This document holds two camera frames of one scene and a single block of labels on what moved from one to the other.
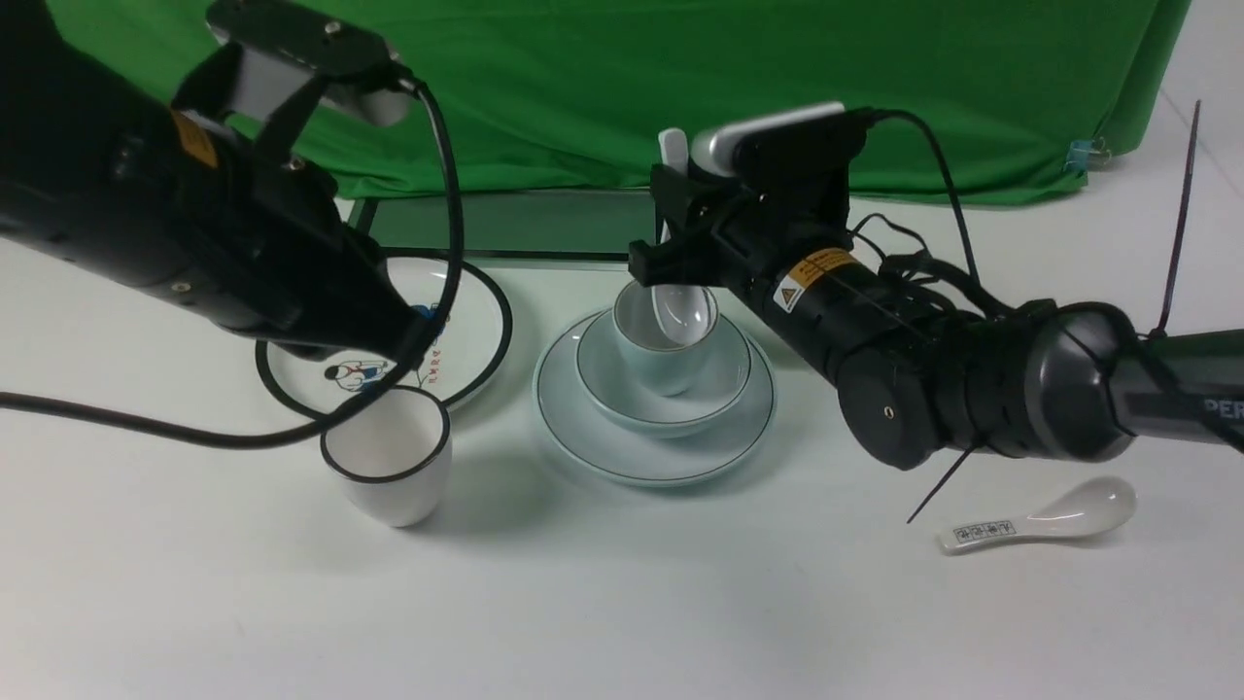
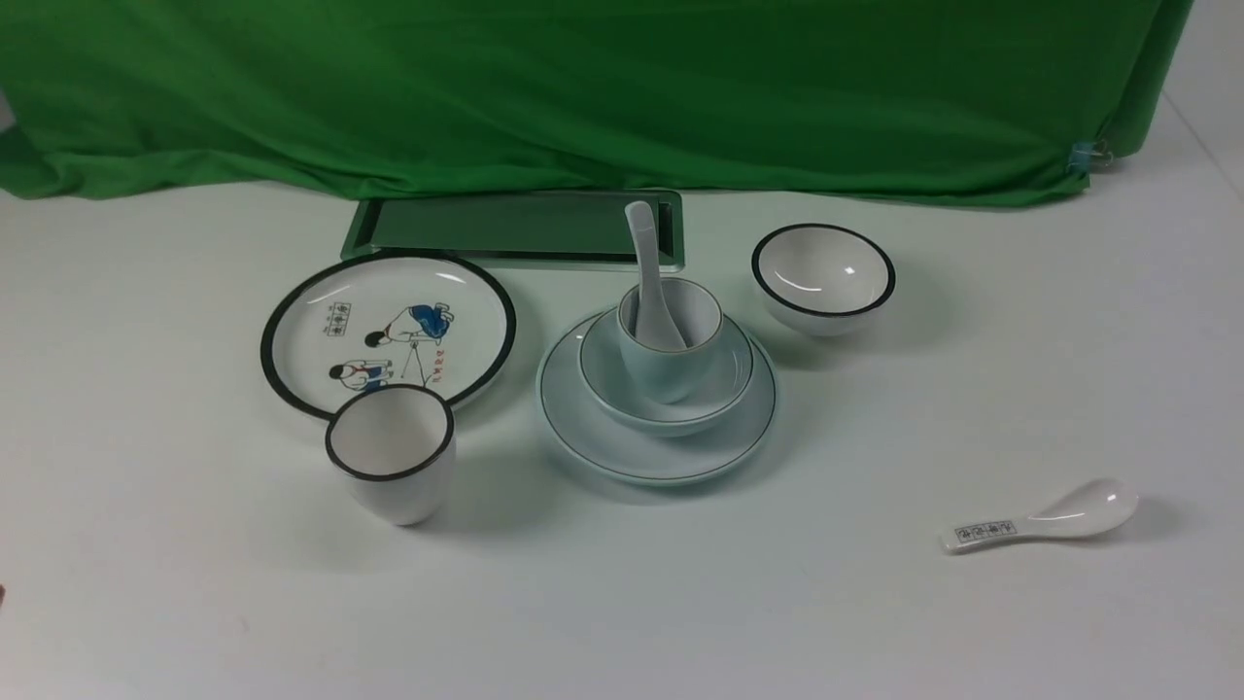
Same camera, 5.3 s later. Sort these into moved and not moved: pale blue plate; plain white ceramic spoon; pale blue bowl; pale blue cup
Moved: plain white ceramic spoon
Not moved: pale blue plate; pale blue cup; pale blue bowl
